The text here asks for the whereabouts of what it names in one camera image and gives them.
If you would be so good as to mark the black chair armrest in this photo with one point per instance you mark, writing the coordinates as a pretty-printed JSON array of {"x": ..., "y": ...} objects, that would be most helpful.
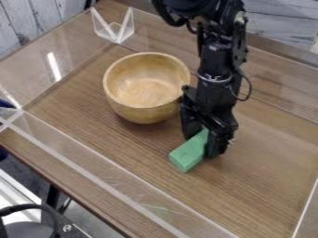
[{"x": 28, "y": 221}]

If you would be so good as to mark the light wooden bowl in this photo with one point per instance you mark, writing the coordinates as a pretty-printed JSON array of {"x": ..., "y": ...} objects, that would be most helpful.
[{"x": 143, "y": 86}]

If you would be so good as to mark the blue object at left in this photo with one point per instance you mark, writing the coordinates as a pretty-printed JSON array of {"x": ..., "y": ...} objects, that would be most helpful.
[{"x": 6, "y": 104}]

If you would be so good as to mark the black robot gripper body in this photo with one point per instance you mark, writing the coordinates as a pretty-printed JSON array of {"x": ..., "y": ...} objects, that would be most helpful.
[{"x": 213, "y": 98}]

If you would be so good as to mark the clear acrylic enclosure wall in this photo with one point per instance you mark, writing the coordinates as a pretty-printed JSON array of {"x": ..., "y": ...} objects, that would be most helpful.
[{"x": 254, "y": 193}]

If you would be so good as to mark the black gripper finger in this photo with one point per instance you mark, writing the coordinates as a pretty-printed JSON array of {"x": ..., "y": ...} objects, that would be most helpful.
[
  {"x": 191, "y": 125},
  {"x": 219, "y": 137}
]

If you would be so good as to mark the green rectangular block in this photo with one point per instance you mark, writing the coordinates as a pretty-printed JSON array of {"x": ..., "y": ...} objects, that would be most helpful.
[{"x": 189, "y": 154}]

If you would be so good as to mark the clear acrylic corner bracket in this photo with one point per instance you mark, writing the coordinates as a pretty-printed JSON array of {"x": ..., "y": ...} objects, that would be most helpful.
[{"x": 115, "y": 32}]

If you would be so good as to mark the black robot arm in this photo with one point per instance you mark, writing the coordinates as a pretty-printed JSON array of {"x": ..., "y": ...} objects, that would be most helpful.
[{"x": 218, "y": 22}]

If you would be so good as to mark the black table leg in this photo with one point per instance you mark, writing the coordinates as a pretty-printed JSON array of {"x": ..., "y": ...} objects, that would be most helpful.
[{"x": 52, "y": 196}]

